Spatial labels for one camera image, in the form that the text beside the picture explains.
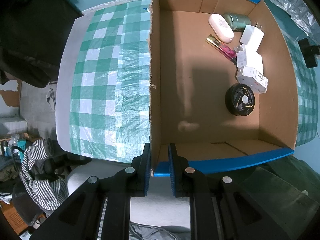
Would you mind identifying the green round tin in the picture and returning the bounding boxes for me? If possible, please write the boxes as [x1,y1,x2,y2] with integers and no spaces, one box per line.
[222,12,251,32]

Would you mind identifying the white square charger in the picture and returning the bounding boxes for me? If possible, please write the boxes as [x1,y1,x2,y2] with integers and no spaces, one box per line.
[239,22,265,53]

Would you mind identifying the pink and gold bar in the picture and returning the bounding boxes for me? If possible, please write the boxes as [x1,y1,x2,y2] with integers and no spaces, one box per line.
[206,34,237,64]

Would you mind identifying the silver foil curtain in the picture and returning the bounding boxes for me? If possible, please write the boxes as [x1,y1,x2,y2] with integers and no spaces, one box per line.
[261,0,319,39]

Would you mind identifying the small white labelled charger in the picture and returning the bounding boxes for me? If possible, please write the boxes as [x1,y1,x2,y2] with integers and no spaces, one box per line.
[234,44,264,75]

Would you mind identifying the white angular plug adapter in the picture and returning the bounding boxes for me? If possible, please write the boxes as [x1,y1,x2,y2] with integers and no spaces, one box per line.
[236,66,268,94]

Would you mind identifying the grey mesh chair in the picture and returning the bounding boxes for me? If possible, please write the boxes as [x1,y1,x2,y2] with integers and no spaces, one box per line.
[12,187,46,230]

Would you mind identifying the brown cardboard box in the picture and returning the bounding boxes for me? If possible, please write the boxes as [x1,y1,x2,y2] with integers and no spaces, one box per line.
[0,202,28,233]

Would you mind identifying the blue cardboard box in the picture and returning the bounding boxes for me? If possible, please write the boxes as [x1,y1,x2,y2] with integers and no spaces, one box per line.
[149,0,299,177]

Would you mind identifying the black hanging cloth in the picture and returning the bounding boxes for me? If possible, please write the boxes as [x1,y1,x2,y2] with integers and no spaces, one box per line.
[0,0,84,88]

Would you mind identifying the white slipper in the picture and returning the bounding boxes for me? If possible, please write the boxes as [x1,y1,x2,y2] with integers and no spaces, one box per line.
[46,89,57,111]

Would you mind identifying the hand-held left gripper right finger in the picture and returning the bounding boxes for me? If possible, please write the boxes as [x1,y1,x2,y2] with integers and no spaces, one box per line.
[168,143,290,240]

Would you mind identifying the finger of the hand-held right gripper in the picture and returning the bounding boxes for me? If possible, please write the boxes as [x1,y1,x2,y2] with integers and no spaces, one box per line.
[299,38,320,68]

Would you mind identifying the camouflage cloth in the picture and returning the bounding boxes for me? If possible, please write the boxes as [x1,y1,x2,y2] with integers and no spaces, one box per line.
[0,164,21,181]

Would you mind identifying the green checked tablecloth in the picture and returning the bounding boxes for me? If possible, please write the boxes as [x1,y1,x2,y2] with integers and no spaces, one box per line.
[69,0,317,164]

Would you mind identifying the grey cloth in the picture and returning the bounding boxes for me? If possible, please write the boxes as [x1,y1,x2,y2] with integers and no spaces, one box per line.
[129,222,190,240]

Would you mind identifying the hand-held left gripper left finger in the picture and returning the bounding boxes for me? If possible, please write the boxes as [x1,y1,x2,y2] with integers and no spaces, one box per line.
[30,142,152,240]

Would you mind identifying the white oval case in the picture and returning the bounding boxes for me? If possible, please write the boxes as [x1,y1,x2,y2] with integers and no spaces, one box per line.
[209,13,235,43]

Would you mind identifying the green checkered tablecloth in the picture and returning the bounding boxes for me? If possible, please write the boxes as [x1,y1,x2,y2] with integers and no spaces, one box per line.
[55,0,193,230]

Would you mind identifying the striped cloth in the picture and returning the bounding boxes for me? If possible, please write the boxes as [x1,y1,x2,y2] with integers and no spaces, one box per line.
[20,139,69,217]

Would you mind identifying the white box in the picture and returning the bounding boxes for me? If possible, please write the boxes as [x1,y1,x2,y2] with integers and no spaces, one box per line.
[0,116,28,136]

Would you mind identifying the round black fan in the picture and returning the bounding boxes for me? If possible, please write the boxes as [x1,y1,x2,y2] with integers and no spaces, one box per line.
[225,83,256,117]

